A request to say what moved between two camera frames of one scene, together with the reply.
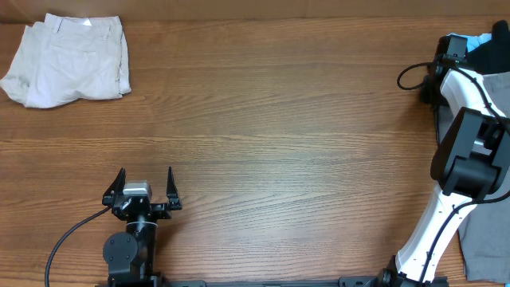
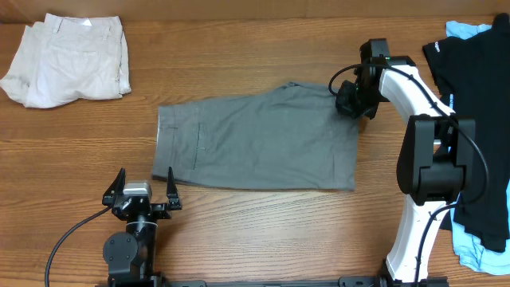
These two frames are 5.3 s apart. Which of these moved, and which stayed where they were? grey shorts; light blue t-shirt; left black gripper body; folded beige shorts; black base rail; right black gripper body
Moved: right black gripper body; light blue t-shirt; grey shorts
Stayed: left black gripper body; black base rail; folded beige shorts
